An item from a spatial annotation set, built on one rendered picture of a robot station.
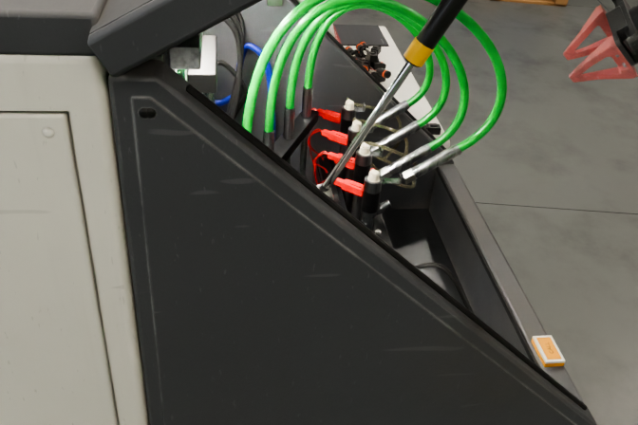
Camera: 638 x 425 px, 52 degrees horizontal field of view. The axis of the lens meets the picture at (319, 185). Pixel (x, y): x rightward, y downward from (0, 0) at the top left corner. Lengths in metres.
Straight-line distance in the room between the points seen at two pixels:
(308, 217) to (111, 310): 0.22
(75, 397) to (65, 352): 0.07
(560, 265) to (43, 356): 2.35
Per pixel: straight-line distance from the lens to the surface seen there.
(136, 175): 0.58
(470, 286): 1.26
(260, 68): 0.90
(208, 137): 0.56
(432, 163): 1.02
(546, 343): 1.05
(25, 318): 0.71
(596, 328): 2.61
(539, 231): 2.98
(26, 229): 0.63
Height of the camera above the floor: 1.67
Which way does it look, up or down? 34 degrees down
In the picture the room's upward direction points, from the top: 5 degrees clockwise
